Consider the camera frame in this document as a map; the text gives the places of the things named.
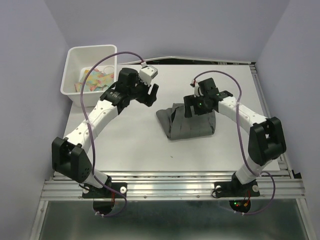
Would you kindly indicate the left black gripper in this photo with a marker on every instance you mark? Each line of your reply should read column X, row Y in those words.
column 147, row 99

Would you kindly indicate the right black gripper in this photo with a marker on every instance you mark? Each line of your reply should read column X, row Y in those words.
column 189, row 100

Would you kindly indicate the grey pleated skirt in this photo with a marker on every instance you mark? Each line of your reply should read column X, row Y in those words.
column 177, row 127

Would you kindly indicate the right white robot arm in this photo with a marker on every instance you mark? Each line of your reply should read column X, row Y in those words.
column 266, row 137

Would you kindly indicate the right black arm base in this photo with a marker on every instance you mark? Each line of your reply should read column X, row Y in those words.
column 240, row 195

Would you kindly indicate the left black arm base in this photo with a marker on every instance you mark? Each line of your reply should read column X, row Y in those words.
column 104, row 200

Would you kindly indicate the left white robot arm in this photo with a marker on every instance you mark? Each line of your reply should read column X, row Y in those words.
column 70, row 154

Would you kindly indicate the pastel tie-dye skirt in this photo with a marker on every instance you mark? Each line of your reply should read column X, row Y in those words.
column 100, row 79

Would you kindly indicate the white plastic bin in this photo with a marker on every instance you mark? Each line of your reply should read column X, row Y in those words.
column 82, row 57

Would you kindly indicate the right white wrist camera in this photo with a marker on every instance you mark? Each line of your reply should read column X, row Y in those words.
column 196, row 89

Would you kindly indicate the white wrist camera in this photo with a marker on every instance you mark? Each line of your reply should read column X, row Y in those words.
column 196, row 89
column 147, row 74

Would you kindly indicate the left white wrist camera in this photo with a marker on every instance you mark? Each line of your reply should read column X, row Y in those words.
column 147, row 74

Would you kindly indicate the aluminium rail frame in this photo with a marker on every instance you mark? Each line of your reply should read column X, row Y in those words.
column 170, row 183

